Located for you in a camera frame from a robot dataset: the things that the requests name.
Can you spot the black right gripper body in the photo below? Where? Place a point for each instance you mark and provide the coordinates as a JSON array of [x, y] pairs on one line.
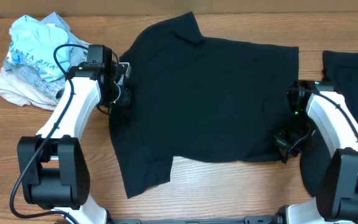
[[286, 144]]

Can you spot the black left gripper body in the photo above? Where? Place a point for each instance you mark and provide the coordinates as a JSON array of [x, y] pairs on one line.
[[124, 95]]

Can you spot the black t-shirt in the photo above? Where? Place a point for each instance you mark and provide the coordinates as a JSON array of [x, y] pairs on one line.
[[202, 98]]

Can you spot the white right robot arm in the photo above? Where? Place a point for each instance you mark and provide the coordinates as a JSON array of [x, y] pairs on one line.
[[325, 135]]

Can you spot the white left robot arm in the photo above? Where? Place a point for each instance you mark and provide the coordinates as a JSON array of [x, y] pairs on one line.
[[54, 178]]

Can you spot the faded denim jeans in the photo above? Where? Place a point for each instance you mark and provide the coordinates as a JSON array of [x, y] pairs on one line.
[[42, 68]]

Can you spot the black folded garment pile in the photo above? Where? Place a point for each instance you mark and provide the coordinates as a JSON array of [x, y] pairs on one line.
[[341, 68]]

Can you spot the light blue printed shirt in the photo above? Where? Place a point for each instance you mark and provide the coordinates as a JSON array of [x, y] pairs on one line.
[[33, 44]]

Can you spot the white cloth garment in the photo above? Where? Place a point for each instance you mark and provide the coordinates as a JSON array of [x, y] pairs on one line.
[[20, 92]]

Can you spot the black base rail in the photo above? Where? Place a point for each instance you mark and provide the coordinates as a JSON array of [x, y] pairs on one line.
[[265, 219]]

